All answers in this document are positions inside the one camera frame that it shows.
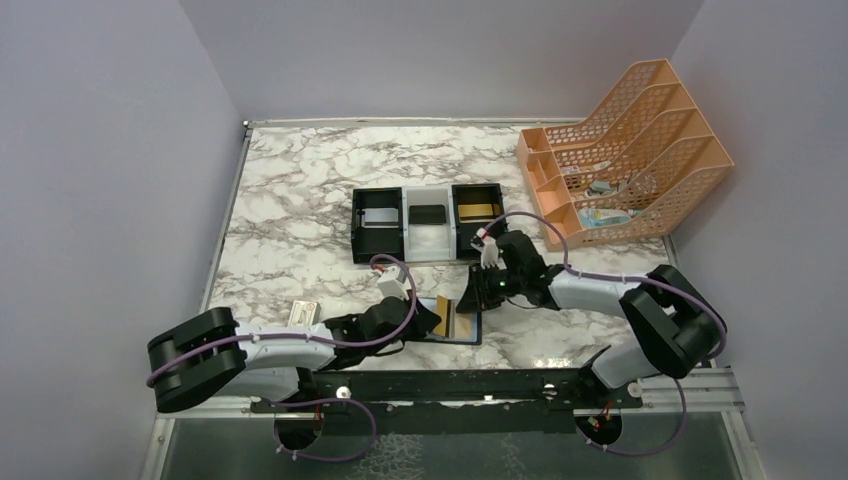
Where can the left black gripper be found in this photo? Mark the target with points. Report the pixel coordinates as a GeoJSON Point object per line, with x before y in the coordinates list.
{"type": "Point", "coordinates": [415, 315]}

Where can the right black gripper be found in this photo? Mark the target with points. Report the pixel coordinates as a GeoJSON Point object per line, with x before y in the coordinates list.
{"type": "Point", "coordinates": [482, 287]}

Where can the gold VIP card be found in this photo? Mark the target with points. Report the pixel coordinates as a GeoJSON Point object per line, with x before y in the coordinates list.
{"type": "Point", "coordinates": [444, 310]}

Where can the black leather card holder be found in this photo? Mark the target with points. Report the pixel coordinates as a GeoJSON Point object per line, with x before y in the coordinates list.
{"type": "Point", "coordinates": [467, 327]}

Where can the black white three-compartment tray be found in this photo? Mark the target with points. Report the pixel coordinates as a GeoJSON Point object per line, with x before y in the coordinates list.
{"type": "Point", "coordinates": [453, 241]}

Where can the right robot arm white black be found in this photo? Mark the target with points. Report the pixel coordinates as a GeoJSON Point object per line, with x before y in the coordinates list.
{"type": "Point", "coordinates": [674, 327]}

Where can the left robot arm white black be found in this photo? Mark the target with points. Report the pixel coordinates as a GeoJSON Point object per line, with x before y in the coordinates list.
{"type": "Point", "coordinates": [213, 354]}

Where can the silver card in tray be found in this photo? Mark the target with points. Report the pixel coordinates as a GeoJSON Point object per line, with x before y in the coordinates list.
{"type": "Point", "coordinates": [379, 218]}

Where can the black card in tray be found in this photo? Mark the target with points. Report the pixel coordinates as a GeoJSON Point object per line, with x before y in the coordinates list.
{"type": "Point", "coordinates": [427, 215]}

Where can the items inside file rack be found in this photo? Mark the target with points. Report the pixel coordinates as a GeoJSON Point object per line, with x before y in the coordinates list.
{"type": "Point", "coordinates": [608, 194]}

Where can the orange plastic file rack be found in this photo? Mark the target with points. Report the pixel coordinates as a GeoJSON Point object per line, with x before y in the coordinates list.
{"type": "Point", "coordinates": [648, 119]}

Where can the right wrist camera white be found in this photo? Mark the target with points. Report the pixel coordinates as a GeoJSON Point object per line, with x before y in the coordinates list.
{"type": "Point", "coordinates": [489, 253]}

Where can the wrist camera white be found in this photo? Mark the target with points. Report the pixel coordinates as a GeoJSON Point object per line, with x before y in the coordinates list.
{"type": "Point", "coordinates": [489, 253]}
{"type": "Point", "coordinates": [392, 282]}

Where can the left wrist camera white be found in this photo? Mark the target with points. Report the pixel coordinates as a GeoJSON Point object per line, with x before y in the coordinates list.
{"type": "Point", "coordinates": [392, 282]}

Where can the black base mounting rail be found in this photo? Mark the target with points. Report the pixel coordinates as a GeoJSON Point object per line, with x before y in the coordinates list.
{"type": "Point", "coordinates": [445, 402]}

